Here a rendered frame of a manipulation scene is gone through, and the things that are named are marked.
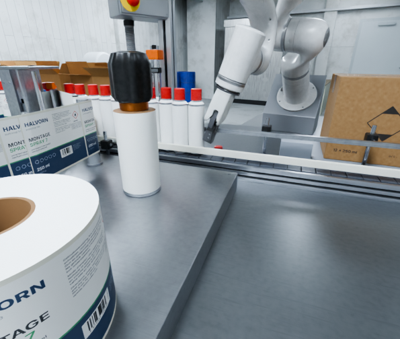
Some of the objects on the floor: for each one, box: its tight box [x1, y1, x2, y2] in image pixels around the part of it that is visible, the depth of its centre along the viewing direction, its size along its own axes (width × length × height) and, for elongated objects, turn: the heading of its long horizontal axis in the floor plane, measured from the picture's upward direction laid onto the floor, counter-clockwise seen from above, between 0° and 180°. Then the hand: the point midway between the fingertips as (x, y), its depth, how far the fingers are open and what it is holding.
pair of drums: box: [160, 71, 196, 102], centre depth 744 cm, size 73×123×87 cm, turn 147°
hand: (209, 136), depth 79 cm, fingers closed, pressing on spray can
